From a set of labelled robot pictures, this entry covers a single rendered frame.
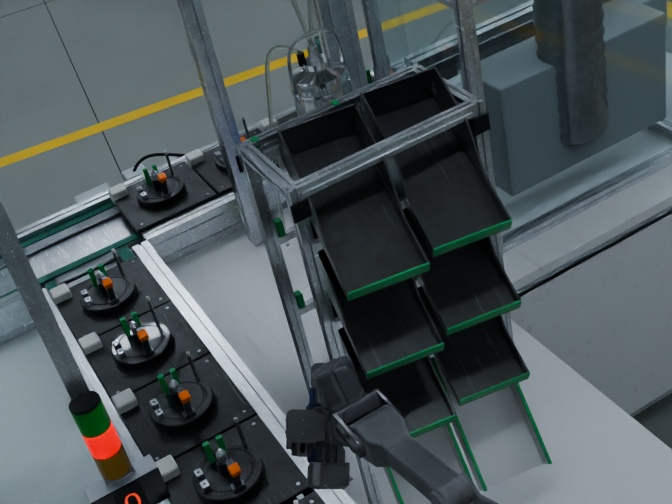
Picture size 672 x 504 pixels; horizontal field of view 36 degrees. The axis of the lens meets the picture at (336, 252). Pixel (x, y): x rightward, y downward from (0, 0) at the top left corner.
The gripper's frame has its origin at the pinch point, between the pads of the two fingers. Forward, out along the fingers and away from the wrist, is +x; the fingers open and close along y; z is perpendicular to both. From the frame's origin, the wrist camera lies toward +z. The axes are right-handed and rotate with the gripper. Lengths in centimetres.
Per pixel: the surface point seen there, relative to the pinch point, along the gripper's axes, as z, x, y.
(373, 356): -7.4, -4.2, -10.9
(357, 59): -47, 85, -92
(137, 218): -2, 127, -52
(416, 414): -19.6, 3.0, -2.0
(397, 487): -20.2, 9.9, 10.5
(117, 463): 26.6, 17.6, 7.3
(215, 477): 0.5, 44.6, 11.5
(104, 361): 13, 89, -11
